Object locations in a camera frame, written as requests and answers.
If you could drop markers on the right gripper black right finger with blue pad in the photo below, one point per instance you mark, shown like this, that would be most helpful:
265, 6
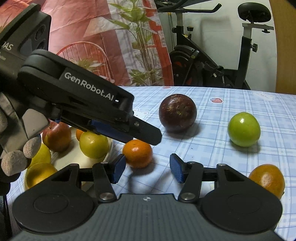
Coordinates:
191, 174

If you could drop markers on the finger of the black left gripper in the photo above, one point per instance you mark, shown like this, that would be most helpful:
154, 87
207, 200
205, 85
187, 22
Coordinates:
144, 131

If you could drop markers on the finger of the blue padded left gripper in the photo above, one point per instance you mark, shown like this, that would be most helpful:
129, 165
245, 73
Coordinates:
108, 131

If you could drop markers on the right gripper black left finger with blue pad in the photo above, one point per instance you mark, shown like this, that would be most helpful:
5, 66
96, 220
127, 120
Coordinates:
103, 175

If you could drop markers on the small orange tangerine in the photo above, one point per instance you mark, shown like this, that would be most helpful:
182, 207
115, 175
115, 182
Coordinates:
138, 154

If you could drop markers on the dark purple passion fruit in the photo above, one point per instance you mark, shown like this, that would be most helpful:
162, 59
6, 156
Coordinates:
177, 113

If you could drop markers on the yellow lemon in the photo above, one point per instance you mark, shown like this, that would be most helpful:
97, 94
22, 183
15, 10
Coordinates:
42, 156
37, 173

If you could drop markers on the green apple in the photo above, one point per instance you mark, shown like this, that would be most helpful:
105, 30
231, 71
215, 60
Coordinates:
244, 129

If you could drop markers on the orange mandarin edge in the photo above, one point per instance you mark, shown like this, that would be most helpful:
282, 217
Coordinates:
270, 178

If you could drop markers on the grey gloved left hand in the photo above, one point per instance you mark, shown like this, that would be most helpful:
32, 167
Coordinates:
20, 135

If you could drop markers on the yellow-green apple in bowl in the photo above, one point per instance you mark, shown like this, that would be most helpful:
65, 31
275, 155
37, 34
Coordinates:
93, 146

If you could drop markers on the small orange in bowl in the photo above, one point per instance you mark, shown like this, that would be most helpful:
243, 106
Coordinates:
78, 134

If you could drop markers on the cream fruit bowl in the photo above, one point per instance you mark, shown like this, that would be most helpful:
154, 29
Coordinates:
74, 155

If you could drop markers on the red apple in bowl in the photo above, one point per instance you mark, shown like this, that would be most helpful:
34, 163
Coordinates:
57, 136

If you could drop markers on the yellow lemon in bowl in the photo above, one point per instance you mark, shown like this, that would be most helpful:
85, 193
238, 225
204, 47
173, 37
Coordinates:
42, 156

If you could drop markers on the blue plaid tablecloth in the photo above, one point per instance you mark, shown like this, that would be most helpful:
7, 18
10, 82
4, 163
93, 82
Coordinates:
207, 142

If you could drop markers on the black exercise bike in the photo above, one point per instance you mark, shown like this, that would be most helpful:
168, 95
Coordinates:
192, 66

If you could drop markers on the pink printed backdrop cloth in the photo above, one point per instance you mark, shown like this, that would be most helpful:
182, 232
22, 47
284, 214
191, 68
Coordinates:
120, 41

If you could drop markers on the wooden door panel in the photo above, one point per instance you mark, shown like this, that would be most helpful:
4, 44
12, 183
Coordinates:
284, 21

